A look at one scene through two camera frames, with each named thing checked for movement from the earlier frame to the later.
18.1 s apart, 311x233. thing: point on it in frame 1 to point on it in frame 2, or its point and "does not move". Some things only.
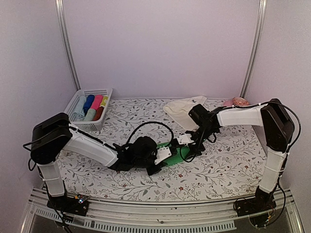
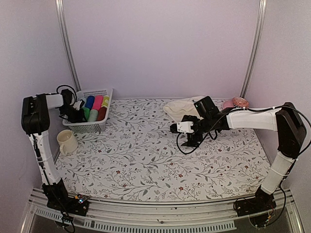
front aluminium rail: x=204 y=216 does not move
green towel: x=181 y=153 to x=86 y=112
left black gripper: x=151 y=172 to x=79 y=119
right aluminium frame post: x=254 y=47 does not move
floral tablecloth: x=225 y=164 does not move
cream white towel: x=179 y=110 does not move
